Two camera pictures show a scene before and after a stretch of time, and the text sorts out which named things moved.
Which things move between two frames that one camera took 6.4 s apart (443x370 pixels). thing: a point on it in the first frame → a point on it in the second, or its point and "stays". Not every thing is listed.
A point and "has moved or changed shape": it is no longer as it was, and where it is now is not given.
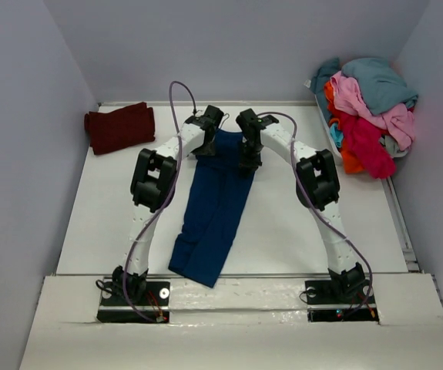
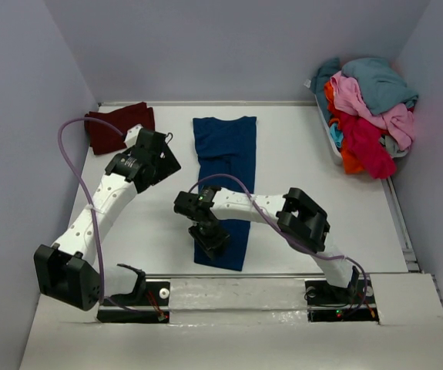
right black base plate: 327,303 stays
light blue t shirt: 337,134 stays
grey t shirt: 393,146 stays
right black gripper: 251,163 → 207,243
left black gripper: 207,151 → 168,166
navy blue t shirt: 216,198 has moved or changed shape
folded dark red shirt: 127,128 stays
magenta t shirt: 365,139 stays
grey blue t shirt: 374,83 stays
